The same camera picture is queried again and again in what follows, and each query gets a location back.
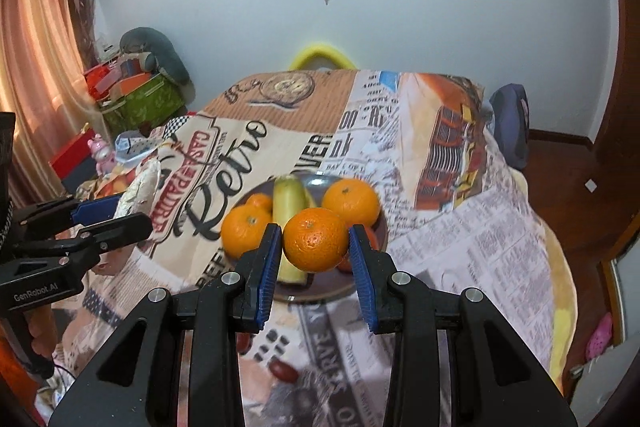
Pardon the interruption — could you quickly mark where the white blue cloth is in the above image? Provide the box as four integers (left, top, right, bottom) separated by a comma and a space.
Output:
114, 129, 167, 168

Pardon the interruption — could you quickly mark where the pile of small boxes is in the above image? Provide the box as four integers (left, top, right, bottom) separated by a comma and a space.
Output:
82, 51, 162, 101

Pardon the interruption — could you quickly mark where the grey round plate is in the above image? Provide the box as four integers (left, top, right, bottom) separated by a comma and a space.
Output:
227, 173, 389, 304

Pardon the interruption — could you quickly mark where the yellow hoop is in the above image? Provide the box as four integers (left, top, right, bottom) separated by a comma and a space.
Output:
288, 45, 357, 70

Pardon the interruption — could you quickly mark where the blue-grey backpack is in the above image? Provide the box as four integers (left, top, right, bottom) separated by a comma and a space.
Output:
488, 83, 531, 171

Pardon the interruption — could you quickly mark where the green storage box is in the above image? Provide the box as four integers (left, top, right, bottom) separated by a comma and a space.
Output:
99, 74, 186, 136

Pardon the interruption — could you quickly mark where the pink slipper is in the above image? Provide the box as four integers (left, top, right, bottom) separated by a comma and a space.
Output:
585, 311, 614, 358

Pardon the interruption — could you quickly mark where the red box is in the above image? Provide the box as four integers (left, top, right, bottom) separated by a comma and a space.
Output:
49, 128, 99, 181

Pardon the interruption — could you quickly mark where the striped brown curtain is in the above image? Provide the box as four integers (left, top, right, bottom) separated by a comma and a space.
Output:
0, 0, 110, 210

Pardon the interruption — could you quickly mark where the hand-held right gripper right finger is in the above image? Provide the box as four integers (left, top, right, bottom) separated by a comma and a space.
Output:
348, 224, 581, 427

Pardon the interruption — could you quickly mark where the yellow fleece blanket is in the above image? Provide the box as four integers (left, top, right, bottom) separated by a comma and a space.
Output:
510, 167, 577, 389

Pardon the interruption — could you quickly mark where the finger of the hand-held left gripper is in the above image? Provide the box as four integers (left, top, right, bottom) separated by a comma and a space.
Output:
14, 193, 124, 239
12, 212, 154, 259

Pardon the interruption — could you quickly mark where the grey plush cushion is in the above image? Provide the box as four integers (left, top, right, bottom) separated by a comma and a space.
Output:
118, 26, 191, 86

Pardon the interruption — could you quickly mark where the small orange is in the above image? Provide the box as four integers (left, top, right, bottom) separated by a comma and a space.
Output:
246, 192, 274, 214

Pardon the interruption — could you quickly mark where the person's left hand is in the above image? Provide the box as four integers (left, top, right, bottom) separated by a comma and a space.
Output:
30, 307, 60, 361

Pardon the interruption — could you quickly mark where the printed blanket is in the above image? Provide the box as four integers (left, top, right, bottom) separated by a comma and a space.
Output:
50, 66, 561, 427

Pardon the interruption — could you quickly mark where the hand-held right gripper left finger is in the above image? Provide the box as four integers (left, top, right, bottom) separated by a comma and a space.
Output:
47, 223, 284, 427

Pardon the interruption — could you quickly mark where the pink toy figure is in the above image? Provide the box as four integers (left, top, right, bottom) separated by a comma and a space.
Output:
87, 134, 119, 176

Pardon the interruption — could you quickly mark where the red tomato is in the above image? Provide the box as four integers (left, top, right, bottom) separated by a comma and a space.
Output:
336, 224, 382, 274

